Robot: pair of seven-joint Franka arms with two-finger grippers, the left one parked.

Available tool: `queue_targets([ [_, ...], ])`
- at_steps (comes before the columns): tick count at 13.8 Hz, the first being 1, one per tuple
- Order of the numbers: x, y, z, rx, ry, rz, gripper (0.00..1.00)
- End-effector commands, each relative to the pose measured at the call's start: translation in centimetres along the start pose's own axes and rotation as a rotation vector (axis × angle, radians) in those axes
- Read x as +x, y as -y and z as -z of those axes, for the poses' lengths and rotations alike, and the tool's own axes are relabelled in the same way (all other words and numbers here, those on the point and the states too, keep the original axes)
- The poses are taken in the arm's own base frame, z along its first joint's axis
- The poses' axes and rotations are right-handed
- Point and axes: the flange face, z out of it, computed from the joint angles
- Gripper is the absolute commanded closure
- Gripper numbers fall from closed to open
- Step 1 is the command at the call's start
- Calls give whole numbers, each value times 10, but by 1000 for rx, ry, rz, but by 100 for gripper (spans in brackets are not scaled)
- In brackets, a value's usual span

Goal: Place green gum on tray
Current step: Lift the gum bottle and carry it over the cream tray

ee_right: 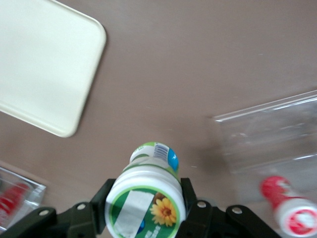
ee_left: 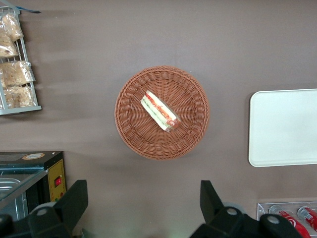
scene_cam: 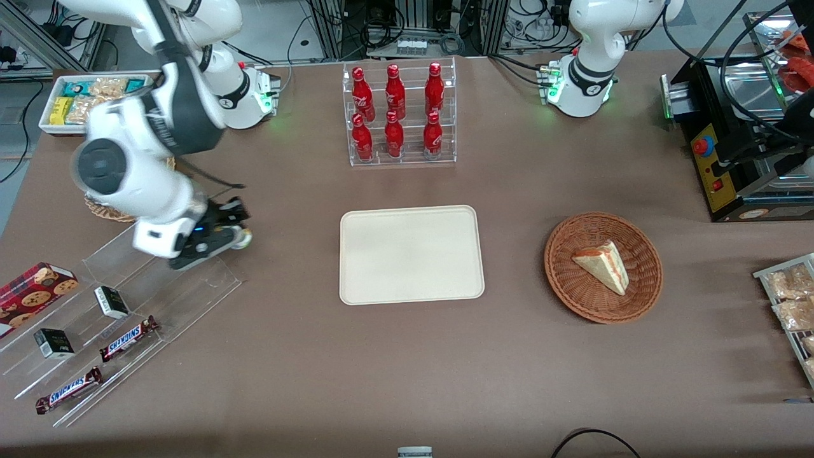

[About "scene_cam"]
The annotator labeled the light wicker basket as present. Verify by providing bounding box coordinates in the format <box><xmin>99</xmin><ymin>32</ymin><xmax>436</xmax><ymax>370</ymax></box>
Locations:
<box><xmin>83</xmin><ymin>156</ymin><xmax>177</xmax><ymax>223</ymax></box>

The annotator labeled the red cola bottle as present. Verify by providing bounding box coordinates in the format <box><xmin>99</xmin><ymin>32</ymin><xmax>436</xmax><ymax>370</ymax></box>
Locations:
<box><xmin>385</xmin><ymin>64</ymin><xmax>406</xmax><ymax>120</ymax></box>
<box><xmin>384</xmin><ymin>111</ymin><xmax>405</xmax><ymax>158</ymax></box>
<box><xmin>424</xmin><ymin>62</ymin><xmax>445</xmax><ymax>117</ymax></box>
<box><xmin>352</xmin><ymin>66</ymin><xmax>376</xmax><ymax>123</ymax></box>
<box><xmin>352</xmin><ymin>113</ymin><xmax>374</xmax><ymax>161</ymax></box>
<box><xmin>423</xmin><ymin>111</ymin><xmax>443</xmax><ymax>158</ymax></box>

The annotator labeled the aluminium frame rack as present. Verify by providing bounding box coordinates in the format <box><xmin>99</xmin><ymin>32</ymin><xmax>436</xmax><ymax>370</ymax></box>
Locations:
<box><xmin>305</xmin><ymin>0</ymin><xmax>509</xmax><ymax>61</ymax></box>

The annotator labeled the brown wicker basket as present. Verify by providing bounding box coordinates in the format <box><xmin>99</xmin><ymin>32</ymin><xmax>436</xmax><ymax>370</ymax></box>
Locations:
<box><xmin>544</xmin><ymin>211</ymin><xmax>664</xmax><ymax>324</ymax></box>

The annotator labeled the clear acrylic bottle rack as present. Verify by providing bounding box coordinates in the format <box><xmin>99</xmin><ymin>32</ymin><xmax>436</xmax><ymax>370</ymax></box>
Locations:
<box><xmin>342</xmin><ymin>56</ymin><xmax>457</xmax><ymax>167</ymax></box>

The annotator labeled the large clear nut bag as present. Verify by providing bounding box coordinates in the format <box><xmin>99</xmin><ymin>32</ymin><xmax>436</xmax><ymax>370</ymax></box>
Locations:
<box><xmin>66</xmin><ymin>94</ymin><xmax>112</xmax><ymax>125</ymax></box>

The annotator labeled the triangular wrapped sandwich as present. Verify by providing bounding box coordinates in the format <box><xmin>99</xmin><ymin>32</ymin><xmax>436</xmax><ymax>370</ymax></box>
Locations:
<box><xmin>571</xmin><ymin>240</ymin><xmax>630</xmax><ymax>296</ymax></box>

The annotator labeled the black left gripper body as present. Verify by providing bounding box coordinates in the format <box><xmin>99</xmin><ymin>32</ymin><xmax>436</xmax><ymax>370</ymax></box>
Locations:
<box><xmin>757</xmin><ymin>130</ymin><xmax>807</xmax><ymax>167</ymax></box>

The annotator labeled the beige plastic tray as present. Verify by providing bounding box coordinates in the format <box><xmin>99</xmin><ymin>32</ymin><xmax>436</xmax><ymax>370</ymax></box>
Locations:
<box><xmin>339</xmin><ymin>204</ymin><xmax>485</xmax><ymax>306</ymax></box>

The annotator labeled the red cookie box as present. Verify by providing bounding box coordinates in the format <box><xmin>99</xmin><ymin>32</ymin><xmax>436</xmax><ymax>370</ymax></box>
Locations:
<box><xmin>0</xmin><ymin>262</ymin><xmax>79</xmax><ymax>338</ymax></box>

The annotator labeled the grey wire rack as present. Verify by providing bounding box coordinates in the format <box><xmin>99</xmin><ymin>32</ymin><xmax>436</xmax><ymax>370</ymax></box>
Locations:
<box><xmin>753</xmin><ymin>253</ymin><xmax>814</xmax><ymax>389</ymax></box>

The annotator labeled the small black box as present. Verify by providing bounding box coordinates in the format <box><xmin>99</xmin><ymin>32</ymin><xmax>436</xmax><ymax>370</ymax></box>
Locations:
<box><xmin>33</xmin><ymin>328</ymin><xmax>76</xmax><ymax>360</ymax></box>
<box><xmin>94</xmin><ymin>286</ymin><xmax>130</xmax><ymax>320</ymax></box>

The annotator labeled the Snickers chocolate bar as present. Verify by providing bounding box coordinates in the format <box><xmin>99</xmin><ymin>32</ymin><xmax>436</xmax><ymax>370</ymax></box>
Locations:
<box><xmin>35</xmin><ymin>366</ymin><xmax>103</xmax><ymax>415</ymax></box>
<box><xmin>99</xmin><ymin>316</ymin><xmax>160</xmax><ymax>363</ymax></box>

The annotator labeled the black food warmer machine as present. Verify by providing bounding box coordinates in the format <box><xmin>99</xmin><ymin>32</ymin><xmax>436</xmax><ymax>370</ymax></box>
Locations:
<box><xmin>661</xmin><ymin>10</ymin><xmax>814</xmax><ymax>223</ymax></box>

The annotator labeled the white snack bin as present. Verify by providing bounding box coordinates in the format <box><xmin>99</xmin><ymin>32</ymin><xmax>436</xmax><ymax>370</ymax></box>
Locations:
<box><xmin>38</xmin><ymin>74</ymin><xmax>156</xmax><ymax>136</ymax></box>

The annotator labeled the black cable loop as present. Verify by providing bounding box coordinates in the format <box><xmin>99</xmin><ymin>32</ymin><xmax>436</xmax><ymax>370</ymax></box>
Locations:
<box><xmin>550</xmin><ymin>428</ymin><xmax>643</xmax><ymax>458</ymax></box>

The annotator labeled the clear acrylic stepped shelf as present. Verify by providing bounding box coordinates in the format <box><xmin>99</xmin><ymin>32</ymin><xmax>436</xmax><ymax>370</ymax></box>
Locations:
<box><xmin>0</xmin><ymin>210</ymin><xmax>242</xmax><ymax>428</ymax></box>

